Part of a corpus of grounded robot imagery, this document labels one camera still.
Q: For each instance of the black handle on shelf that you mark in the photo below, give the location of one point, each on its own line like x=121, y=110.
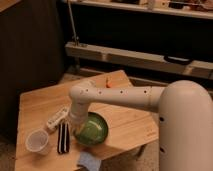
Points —
x=177, y=61

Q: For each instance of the clear plastic cup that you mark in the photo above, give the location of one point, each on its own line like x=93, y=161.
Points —
x=38, y=142

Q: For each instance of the white remote control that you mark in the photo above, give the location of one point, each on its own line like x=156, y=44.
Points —
x=55, y=119

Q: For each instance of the orange object on table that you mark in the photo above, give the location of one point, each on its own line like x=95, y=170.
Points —
x=108, y=83

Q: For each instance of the metal pole stand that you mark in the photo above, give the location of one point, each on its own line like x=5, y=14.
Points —
x=75, y=37

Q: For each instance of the black white striped cloth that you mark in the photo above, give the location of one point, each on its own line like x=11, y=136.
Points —
x=63, y=139

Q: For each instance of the green ceramic bowl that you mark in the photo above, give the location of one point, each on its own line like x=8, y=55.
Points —
x=93, y=132

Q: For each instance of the white wooden shelf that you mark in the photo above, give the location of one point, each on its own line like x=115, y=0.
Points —
x=139, y=60

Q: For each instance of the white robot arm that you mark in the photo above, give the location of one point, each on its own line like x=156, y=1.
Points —
x=185, y=111

